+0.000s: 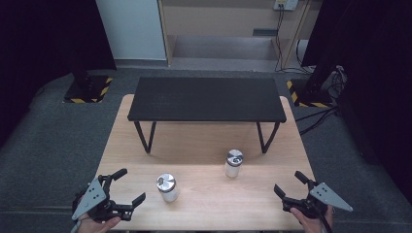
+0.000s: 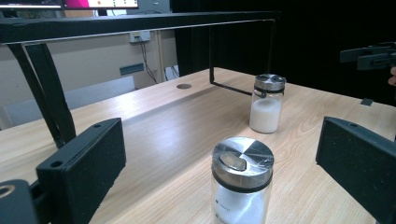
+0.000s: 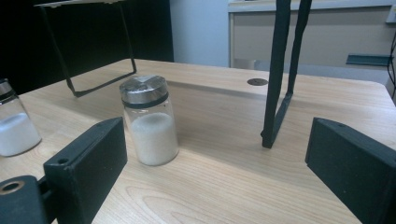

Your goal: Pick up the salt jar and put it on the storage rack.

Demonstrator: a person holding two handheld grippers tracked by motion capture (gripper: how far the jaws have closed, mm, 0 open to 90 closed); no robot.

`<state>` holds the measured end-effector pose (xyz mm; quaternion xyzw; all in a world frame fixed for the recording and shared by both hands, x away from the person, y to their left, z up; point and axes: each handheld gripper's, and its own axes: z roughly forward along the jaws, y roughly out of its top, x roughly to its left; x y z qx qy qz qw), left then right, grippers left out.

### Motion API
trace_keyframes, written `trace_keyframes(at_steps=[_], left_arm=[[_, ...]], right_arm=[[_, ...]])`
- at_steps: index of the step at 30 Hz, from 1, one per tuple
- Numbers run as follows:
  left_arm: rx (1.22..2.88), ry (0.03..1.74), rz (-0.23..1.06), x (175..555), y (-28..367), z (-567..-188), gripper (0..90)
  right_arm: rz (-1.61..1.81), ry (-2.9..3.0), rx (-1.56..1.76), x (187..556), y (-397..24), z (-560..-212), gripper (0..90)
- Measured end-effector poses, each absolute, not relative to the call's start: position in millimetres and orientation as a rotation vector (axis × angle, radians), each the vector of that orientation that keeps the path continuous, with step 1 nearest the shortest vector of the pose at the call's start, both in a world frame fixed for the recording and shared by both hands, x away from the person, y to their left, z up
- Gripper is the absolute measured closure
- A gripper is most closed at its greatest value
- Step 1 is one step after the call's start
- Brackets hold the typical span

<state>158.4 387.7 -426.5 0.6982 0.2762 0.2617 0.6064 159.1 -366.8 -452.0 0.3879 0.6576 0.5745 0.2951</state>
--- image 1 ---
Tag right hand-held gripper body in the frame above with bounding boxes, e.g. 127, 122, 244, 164
282, 180, 355, 220

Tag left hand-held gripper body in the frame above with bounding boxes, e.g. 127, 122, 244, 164
71, 174, 135, 224

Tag white jar with silver lid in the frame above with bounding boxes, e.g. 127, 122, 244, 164
155, 173, 180, 204
223, 149, 245, 179

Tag black desktop shelf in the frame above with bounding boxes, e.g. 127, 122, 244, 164
126, 76, 288, 155

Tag person's left hand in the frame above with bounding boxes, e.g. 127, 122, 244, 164
77, 213, 122, 233

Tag person's right hand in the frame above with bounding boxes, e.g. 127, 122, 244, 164
290, 206, 334, 233

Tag striped black stand base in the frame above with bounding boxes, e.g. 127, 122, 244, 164
62, 74, 115, 105
286, 78, 335, 109

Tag black curtain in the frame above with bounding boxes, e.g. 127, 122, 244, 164
0, 0, 118, 149
300, 0, 412, 206

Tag white panel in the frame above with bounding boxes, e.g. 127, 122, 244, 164
94, 0, 168, 62

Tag blue-grey label strip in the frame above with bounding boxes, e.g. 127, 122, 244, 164
252, 27, 279, 37

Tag wooden shelving unit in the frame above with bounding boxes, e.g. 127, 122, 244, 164
156, 0, 324, 73

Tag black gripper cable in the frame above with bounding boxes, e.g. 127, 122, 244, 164
318, 212, 333, 233

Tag black floor cables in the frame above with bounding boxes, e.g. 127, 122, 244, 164
293, 105, 342, 137

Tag bundle of cables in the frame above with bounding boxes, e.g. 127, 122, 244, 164
323, 64, 349, 99

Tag black power cable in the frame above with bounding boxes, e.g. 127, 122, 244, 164
277, 4, 314, 76
294, 39, 313, 70
273, 4, 285, 73

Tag white wall socket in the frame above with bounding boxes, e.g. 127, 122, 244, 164
273, 0, 300, 12

